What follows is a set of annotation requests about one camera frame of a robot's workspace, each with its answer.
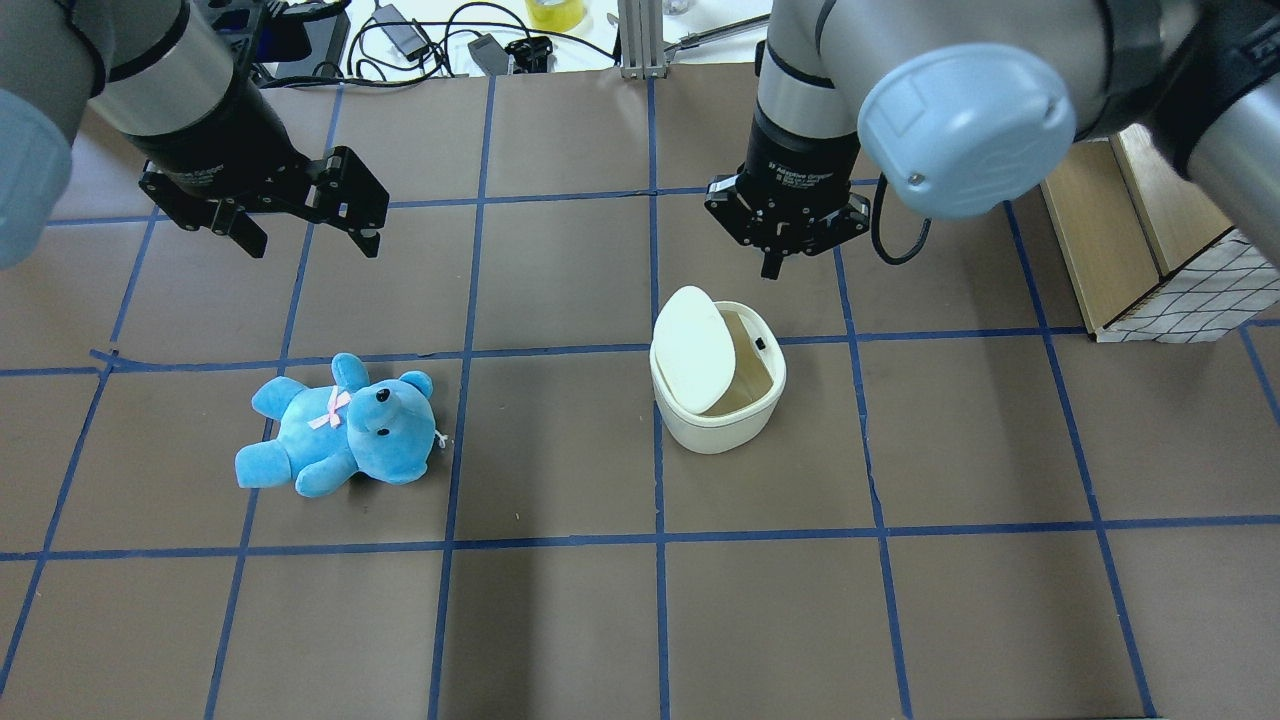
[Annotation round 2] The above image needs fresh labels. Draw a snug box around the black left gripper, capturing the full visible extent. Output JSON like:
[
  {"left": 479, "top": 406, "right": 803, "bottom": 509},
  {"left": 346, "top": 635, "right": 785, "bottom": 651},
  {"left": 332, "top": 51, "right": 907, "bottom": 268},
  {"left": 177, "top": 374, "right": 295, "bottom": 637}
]
[{"left": 134, "top": 72, "right": 390, "bottom": 259}]

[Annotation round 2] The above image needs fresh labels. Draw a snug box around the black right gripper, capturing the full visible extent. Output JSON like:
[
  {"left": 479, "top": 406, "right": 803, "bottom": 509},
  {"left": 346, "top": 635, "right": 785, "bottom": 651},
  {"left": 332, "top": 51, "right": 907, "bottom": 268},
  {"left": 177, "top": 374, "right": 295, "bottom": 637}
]
[{"left": 703, "top": 105, "right": 873, "bottom": 281}]

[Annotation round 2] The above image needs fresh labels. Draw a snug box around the white trash can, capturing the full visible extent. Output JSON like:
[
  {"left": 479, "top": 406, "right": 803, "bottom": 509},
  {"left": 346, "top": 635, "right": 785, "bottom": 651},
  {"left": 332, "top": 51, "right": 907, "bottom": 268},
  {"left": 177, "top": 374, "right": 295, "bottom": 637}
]
[{"left": 649, "top": 286, "right": 787, "bottom": 455}]

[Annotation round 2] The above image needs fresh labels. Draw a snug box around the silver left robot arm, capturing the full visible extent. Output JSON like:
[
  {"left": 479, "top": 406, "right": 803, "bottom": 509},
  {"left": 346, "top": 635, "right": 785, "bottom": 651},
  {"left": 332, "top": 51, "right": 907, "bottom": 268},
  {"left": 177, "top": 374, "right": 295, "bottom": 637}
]
[{"left": 1, "top": 1, "right": 389, "bottom": 268}]

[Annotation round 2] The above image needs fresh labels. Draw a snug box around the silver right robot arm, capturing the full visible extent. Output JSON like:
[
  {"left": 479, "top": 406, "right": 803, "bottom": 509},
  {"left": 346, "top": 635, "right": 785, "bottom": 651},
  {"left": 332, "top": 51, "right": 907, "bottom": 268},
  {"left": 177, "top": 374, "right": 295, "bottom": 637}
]
[{"left": 704, "top": 1, "right": 1279, "bottom": 279}]

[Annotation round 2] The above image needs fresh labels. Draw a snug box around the black power adapter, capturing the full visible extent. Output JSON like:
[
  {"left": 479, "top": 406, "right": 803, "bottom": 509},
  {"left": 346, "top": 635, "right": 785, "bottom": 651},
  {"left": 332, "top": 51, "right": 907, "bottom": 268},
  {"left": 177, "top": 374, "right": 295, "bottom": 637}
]
[{"left": 371, "top": 4, "right": 431, "bottom": 61}]

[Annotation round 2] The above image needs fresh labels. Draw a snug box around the blue teddy bear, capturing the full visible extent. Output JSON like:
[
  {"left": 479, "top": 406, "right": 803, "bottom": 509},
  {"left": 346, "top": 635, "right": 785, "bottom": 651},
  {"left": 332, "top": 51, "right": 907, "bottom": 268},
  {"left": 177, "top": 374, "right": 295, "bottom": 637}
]
[{"left": 234, "top": 354, "right": 449, "bottom": 498}]

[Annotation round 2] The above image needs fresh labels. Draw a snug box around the yellow tape roll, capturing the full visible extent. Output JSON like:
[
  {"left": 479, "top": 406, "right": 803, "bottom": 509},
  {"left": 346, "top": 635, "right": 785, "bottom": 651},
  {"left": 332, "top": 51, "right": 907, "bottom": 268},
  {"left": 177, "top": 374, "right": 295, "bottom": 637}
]
[{"left": 525, "top": 0, "right": 588, "bottom": 35}]

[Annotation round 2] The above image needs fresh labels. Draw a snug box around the wooden shelf unit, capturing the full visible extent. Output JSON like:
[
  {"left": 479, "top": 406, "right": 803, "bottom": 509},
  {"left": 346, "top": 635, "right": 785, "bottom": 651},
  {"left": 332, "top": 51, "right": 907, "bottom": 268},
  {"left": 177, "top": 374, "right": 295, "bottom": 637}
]
[{"left": 1041, "top": 124, "right": 1279, "bottom": 345}]

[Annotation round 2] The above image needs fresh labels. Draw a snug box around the aluminium frame post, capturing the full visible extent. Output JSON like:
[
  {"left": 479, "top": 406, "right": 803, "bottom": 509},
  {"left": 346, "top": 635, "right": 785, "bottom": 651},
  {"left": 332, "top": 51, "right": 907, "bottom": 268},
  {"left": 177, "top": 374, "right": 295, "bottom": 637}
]
[{"left": 616, "top": 0, "right": 669, "bottom": 79}]

